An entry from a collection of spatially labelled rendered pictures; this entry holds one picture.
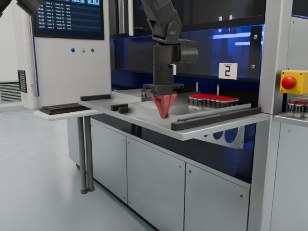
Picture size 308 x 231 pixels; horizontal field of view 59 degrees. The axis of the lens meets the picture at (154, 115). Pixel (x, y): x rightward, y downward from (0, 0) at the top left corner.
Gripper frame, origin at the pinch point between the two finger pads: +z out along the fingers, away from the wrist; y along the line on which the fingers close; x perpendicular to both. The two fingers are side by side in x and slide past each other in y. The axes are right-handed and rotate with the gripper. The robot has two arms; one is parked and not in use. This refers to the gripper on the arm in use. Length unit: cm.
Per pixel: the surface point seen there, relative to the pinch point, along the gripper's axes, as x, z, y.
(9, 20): 544, -86, 61
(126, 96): 40.0, 0.2, 11.7
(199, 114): -5.4, 0.1, 9.1
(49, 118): 65, 10, -14
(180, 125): -7.6, 1.5, -0.3
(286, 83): -17.6, -8.4, 34.4
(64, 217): 111, 90, 2
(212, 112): -5.5, 0.3, 14.9
